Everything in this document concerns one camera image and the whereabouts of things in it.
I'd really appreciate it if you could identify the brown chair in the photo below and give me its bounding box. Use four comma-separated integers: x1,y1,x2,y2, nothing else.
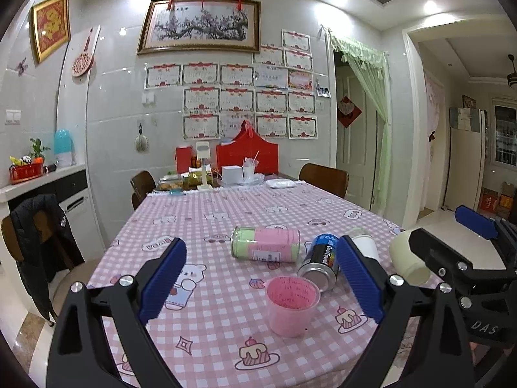
130,171,156,210
299,163,349,198

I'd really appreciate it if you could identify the pink green glass jar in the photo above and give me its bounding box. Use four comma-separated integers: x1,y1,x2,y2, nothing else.
230,227,301,263

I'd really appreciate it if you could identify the pink plastic cup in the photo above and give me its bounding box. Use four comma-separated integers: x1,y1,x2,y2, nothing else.
266,276,321,337

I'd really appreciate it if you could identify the white interior door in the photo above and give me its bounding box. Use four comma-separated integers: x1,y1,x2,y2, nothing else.
336,66,378,210

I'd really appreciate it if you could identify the red planter with plant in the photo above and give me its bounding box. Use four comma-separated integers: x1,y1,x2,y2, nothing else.
9,137,50,185

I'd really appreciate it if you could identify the brown chair left far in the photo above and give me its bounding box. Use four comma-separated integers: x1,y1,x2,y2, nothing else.
130,171,156,210

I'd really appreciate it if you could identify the blue white humidifier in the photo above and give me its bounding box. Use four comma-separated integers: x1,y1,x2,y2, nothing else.
54,130,75,167

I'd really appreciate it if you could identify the black CoolTowel can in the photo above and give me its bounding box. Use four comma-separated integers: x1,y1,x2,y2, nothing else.
297,234,339,293

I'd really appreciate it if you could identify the plum blossom framed painting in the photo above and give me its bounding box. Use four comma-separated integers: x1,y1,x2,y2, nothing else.
137,0,261,55

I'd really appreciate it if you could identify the red diamond door decoration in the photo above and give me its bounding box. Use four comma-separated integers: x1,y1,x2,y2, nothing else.
337,96,362,128

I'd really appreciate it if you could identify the small white desk lamp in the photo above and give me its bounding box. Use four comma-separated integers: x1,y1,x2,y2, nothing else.
196,141,213,191

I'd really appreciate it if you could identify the green door curtain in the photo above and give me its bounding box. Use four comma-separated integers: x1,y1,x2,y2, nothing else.
320,26,393,215

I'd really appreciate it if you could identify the white box on table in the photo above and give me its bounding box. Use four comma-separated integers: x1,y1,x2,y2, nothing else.
221,166,244,186

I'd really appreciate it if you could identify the white paper cup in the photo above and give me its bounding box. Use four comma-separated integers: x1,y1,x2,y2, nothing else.
349,228,380,263

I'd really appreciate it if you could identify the brown chair right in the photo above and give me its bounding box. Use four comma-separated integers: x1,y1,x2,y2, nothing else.
299,163,349,198

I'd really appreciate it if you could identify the chair with black jacket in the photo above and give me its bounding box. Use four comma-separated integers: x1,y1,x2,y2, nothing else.
1,194,84,325

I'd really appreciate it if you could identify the white refrigerator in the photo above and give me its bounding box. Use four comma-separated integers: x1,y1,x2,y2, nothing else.
443,108,486,211

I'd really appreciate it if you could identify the cream yellow cup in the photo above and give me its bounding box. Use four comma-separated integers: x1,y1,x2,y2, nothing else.
389,230,430,286

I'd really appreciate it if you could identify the gold framed red picture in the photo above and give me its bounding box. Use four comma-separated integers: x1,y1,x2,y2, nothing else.
29,0,71,64

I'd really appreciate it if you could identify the red gift bag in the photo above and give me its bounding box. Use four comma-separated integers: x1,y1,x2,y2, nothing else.
216,120,280,175

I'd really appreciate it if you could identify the round red wall ornament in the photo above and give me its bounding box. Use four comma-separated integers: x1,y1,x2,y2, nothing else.
71,29,94,78

